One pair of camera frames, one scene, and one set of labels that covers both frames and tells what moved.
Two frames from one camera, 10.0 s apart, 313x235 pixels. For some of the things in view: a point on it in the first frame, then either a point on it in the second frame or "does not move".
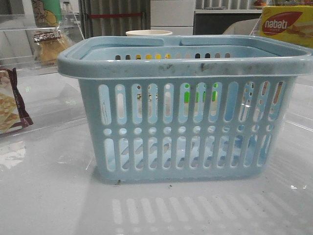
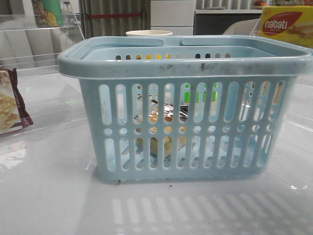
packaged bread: (49, 45) → (168, 117)
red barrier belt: (115, 15) does not move
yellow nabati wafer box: (293, 23) does not move
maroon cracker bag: (13, 115) does not move
